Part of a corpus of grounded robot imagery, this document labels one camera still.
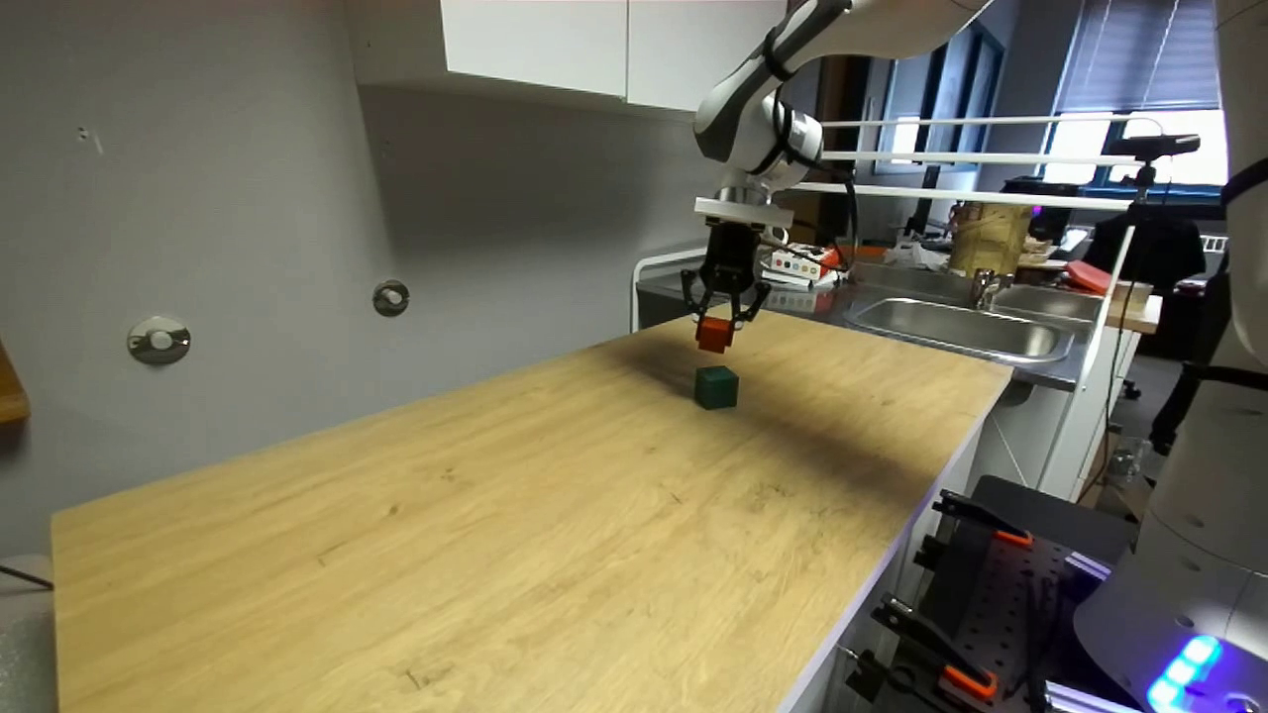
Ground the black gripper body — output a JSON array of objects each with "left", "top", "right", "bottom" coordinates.
[{"left": 703, "top": 220, "right": 761, "bottom": 294}]

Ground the orange block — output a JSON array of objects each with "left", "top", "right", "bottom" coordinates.
[{"left": 699, "top": 317, "right": 734, "bottom": 352}]

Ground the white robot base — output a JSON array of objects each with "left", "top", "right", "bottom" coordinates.
[{"left": 1075, "top": 0, "right": 1268, "bottom": 713}]

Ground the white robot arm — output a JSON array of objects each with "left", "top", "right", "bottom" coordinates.
[{"left": 695, "top": 0, "right": 992, "bottom": 330}]

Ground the green block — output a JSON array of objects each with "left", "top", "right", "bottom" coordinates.
[{"left": 695, "top": 369, "right": 737, "bottom": 406}]

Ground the colourful card box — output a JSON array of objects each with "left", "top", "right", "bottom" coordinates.
[{"left": 763, "top": 249, "right": 845, "bottom": 289}]

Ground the beige jug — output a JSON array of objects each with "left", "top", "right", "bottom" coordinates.
[{"left": 952, "top": 203, "right": 1031, "bottom": 274}]

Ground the stainless steel sink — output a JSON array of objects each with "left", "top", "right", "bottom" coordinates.
[{"left": 853, "top": 296, "right": 1076, "bottom": 369}]

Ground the black orange clamp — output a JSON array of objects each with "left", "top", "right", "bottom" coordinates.
[
  {"left": 934, "top": 491, "right": 1034, "bottom": 552},
  {"left": 870, "top": 593, "right": 1004, "bottom": 713}
]

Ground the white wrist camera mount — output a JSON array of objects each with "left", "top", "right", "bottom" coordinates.
[{"left": 695, "top": 196, "right": 794, "bottom": 228}]

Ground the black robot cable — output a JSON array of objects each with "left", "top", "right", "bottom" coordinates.
[{"left": 751, "top": 22, "right": 865, "bottom": 243}]

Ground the white wall cabinet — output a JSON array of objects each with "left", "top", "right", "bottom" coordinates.
[{"left": 440, "top": 0, "right": 790, "bottom": 112}]

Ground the black camera on stand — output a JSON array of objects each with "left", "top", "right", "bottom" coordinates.
[{"left": 1103, "top": 134, "right": 1199, "bottom": 190}]

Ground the round metal wall fitting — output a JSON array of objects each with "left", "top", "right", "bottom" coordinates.
[{"left": 128, "top": 317, "right": 193, "bottom": 369}]

